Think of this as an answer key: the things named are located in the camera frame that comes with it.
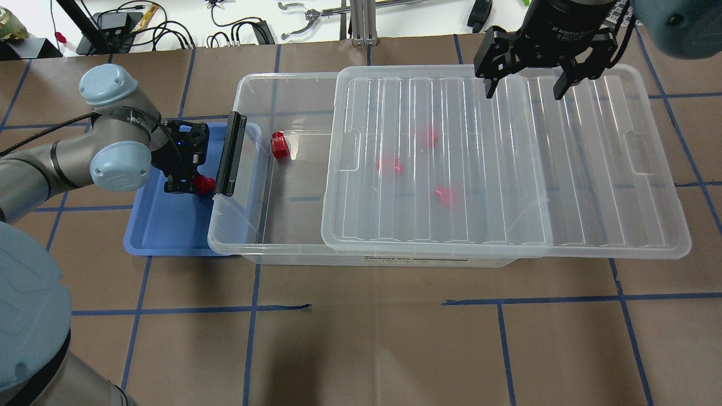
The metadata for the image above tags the clear plastic box lid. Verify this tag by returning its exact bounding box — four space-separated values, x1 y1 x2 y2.
322 64 692 259

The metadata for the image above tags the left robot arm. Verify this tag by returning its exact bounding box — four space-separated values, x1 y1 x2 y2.
2 63 215 405

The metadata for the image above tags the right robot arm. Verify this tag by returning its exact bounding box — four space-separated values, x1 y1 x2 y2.
473 1 721 100

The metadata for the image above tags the black handheld device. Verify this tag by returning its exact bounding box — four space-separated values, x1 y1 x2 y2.
466 0 493 33

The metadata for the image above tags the red block from tray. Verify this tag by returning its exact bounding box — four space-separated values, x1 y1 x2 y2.
192 173 216 195

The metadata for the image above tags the red block lower right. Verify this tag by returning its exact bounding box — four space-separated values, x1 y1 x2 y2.
433 186 463 210

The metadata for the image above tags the red block middle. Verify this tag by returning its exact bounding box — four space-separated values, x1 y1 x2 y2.
376 156 404 176

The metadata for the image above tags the clear plastic storage box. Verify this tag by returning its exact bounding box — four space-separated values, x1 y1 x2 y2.
207 72 512 269

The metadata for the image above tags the aluminium frame post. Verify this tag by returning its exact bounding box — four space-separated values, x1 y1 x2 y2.
350 0 378 47

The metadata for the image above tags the metal grabber tool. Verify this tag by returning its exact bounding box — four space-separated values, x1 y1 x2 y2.
278 1 419 39

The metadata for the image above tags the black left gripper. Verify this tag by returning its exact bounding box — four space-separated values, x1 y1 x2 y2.
151 120 210 195

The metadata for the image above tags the red block upper right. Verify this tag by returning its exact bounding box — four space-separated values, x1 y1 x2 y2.
415 126 440 150

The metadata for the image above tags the blue plastic tray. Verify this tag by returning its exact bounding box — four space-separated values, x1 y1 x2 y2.
124 122 263 257

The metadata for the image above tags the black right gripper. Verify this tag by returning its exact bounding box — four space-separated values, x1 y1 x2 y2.
473 25 617 100

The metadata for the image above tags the black box latch handle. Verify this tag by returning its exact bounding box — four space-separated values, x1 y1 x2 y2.
214 111 248 196

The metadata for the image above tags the red block near latch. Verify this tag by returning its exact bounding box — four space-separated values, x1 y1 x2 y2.
271 131 290 160

